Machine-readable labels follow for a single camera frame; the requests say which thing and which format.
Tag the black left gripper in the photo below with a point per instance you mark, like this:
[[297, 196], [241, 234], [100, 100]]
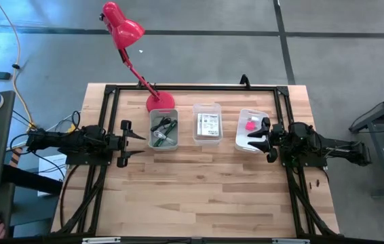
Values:
[[123, 145]]

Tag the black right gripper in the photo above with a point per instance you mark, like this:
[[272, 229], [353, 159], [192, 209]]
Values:
[[277, 139]]

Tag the pink charger cube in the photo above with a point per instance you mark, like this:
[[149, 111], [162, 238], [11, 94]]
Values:
[[250, 126]]

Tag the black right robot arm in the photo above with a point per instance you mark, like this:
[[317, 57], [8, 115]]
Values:
[[334, 147]]

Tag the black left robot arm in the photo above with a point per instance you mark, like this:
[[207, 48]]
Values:
[[59, 140]]

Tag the grey plastic bin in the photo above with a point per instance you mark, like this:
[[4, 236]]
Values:
[[151, 140]]

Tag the white plastic bin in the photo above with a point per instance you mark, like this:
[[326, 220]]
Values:
[[243, 142]]

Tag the clear plastic bin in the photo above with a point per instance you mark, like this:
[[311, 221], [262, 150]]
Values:
[[207, 141]]

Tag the white paper sheet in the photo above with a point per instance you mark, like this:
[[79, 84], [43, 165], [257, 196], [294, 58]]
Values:
[[51, 162]]

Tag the red desk lamp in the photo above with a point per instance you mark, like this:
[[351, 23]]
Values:
[[124, 30]]

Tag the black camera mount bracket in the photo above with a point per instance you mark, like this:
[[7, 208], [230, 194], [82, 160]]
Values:
[[245, 82]]

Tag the black aluminium table frame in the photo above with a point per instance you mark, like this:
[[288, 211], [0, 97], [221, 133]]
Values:
[[195, 88]]

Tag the silver table edge bracket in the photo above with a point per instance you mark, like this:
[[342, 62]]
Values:
[[291, 241], [101, 240]]

